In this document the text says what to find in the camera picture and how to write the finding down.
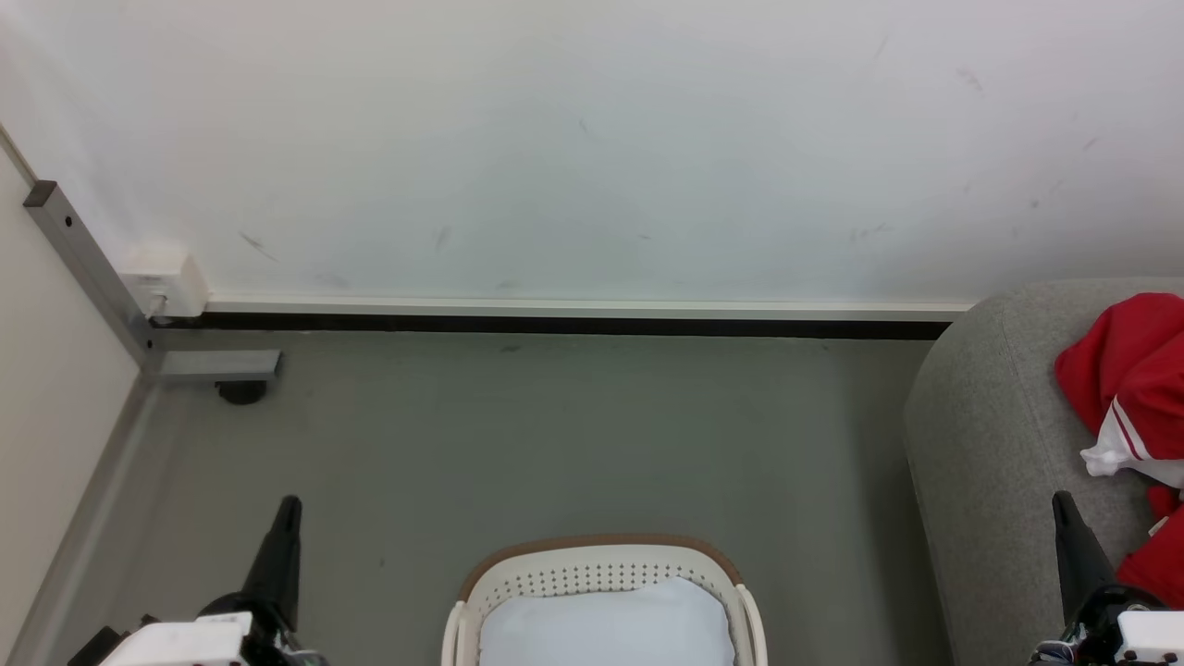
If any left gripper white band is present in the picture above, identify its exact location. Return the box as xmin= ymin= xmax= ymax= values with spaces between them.
xmin=98 ymin=494 xmax=327 ymax=666

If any grey fabric sofa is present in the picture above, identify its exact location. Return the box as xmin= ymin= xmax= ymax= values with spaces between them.
xmin=904 ymin=277 xmax=1184 ymax=666

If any red garment with white stripes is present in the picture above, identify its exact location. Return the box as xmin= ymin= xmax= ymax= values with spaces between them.
xmin=1054 ymin=292 xmax=1184 ymax=489

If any white and black baseboard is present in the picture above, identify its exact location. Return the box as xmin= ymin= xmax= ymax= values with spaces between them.
xmin=153 ymin=293 xmax=979 ymax=341

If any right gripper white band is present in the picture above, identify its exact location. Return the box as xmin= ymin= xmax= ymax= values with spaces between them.
xmin=1031 ymin=490 xmax=1184 ymax=666

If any grey metal frame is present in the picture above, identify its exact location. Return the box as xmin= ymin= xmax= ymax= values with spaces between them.
xmin=0 ymin=179 xmax=283 ymax=666

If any cream partition panel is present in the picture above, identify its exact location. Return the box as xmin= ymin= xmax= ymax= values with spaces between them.
xmin=0 ymin=129 xmax=142 ymax=648

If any white wall socket box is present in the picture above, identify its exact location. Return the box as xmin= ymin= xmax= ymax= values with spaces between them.
xmin=119 ymin=246 xmax=211 ymax=322

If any white laundry basket brown rim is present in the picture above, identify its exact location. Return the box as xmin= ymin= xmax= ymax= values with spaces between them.
xmin=440 ymin=533 xmax=769 ymax=666

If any pale blue cloth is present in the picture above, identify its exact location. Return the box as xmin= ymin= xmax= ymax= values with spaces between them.
xmin=477 ymin=576 xmax=738 ymax=666

